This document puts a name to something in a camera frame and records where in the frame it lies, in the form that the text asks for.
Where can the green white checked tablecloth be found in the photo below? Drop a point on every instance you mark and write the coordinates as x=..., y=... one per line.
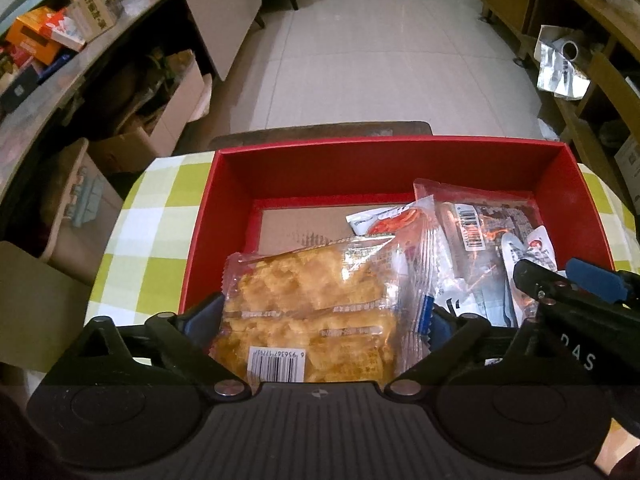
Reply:
x=150, y=220

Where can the waffle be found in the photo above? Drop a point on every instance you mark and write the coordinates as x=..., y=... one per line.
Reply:
x=310, y=305

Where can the silver plastic bag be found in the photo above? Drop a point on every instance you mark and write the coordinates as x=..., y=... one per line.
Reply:
x=562, y=65

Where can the black box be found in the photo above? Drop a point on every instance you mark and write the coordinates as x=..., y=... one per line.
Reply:
x=17, y=87

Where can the wooden shelf unit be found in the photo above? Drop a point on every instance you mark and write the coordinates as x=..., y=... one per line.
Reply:
x=600, y=85

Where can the white foil snack bag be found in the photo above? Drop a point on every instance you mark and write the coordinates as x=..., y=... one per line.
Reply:
x=360, y=222

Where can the orange box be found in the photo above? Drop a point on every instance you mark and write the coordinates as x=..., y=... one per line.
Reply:
x=35, y=35

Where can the dark jerky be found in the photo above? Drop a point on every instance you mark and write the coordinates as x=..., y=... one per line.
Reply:
x=480, y=220

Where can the open cardboard box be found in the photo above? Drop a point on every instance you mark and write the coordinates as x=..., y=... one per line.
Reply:
x=165, y=110

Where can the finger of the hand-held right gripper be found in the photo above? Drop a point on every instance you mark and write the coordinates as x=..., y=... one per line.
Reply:
x=597, y=280
x=540, y=282

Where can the red cardboard box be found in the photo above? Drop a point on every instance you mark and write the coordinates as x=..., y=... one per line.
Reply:
x=375, y=170

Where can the small red snack packet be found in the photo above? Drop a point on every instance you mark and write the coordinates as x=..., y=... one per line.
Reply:
x=400, y=220

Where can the white packet with red label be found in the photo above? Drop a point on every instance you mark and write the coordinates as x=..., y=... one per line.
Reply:
x=530, y=252

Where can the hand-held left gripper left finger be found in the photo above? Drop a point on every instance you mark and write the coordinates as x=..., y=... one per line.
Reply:
x=205, y=316

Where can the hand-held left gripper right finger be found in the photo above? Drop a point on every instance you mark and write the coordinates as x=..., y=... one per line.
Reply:
x=440, y=327

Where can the white carton box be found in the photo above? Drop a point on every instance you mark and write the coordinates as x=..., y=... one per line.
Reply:
x=95, y=12

